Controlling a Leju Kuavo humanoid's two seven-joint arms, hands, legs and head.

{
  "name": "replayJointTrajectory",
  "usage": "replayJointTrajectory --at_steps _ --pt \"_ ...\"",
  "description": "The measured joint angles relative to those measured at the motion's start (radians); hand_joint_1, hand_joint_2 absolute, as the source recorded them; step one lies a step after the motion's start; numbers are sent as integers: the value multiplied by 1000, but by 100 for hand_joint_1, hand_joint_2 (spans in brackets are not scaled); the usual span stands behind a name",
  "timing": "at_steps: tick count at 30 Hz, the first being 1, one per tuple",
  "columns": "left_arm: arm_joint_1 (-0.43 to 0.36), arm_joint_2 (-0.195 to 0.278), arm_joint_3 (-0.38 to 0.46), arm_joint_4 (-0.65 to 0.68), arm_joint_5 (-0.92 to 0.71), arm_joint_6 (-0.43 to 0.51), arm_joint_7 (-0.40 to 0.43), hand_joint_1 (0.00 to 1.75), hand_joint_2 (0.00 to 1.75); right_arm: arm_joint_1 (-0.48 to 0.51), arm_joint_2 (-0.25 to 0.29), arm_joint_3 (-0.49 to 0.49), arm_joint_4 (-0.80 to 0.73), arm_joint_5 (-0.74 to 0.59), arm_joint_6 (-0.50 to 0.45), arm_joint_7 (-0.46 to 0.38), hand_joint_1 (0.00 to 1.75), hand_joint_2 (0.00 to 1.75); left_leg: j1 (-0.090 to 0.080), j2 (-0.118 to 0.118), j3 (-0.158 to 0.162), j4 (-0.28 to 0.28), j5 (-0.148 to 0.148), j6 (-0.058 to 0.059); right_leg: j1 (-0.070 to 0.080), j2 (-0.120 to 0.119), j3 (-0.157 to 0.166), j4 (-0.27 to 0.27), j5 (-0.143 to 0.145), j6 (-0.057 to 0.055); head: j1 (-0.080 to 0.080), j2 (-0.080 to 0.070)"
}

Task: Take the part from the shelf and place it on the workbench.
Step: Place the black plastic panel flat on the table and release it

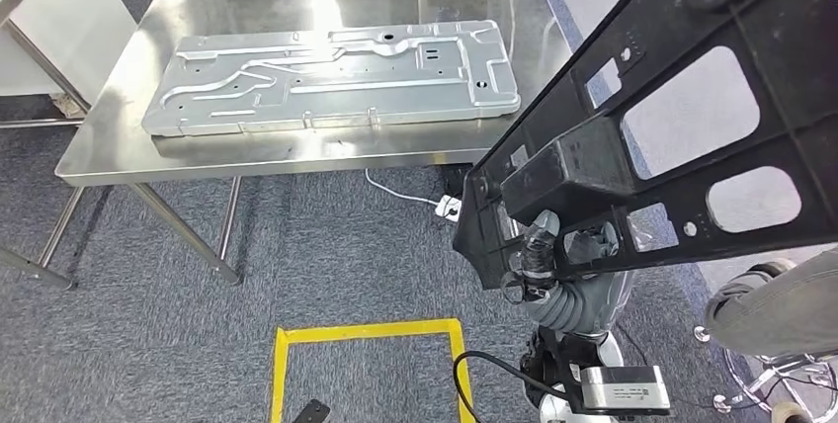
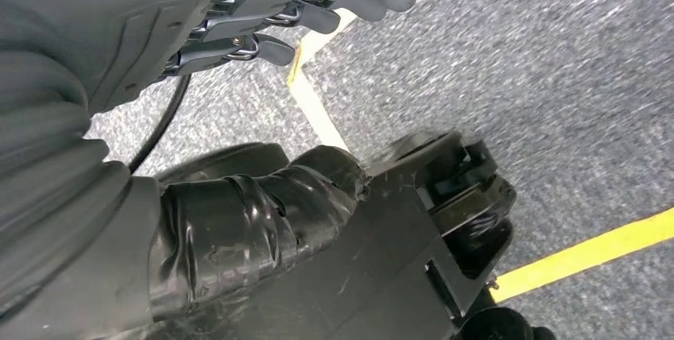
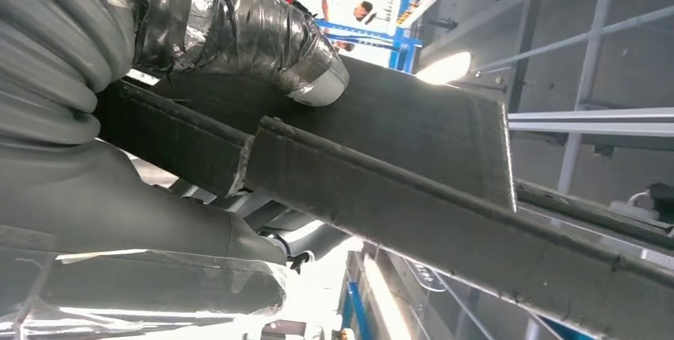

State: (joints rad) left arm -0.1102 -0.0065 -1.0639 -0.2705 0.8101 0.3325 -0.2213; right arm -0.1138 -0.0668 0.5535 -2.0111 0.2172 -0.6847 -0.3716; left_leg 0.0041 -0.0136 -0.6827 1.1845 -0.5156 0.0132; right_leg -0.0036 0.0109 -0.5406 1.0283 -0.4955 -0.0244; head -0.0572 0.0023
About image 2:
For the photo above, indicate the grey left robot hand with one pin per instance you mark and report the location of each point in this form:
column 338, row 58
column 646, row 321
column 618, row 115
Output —
column 131, row 11

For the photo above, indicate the yellow tape floor square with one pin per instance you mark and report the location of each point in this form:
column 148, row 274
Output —
column 579, row 253

